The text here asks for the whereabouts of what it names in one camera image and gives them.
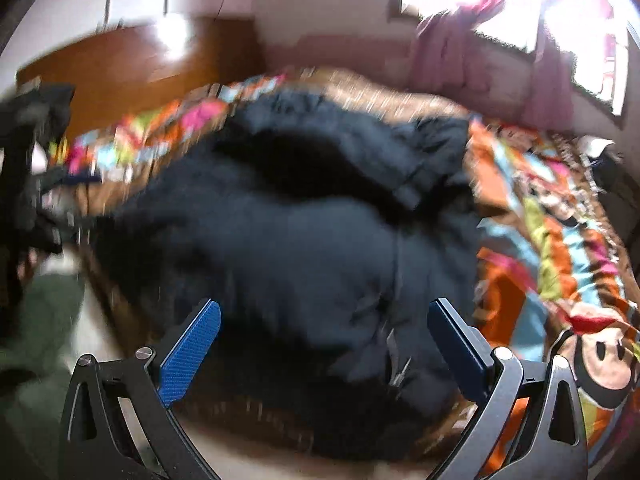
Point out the pink curtain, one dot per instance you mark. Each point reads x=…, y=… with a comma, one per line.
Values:
x=547, y=75
x=450, y=45

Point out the window with brown frame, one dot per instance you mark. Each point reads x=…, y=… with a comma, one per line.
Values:
x=590, y=45

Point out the colourful printed blanket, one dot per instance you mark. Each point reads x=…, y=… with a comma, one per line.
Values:
x=550, y=270

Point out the dark navy padded jacket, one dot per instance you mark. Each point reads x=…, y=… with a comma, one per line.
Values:
x=300, y=250

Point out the cluttered desk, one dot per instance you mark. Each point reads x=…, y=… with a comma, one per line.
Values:
x=620, y=200

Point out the wooden headboard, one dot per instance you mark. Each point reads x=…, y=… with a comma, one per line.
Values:
x=140, y=65

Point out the green cloth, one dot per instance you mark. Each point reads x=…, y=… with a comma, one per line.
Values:
x=45, y=330

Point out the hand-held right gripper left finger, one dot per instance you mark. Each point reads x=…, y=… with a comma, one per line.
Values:
x=190, y=355

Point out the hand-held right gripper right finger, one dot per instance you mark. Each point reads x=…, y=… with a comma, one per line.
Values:
x=457, y=352

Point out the black clothes pile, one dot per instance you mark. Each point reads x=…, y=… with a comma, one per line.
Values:
x=45, y=107

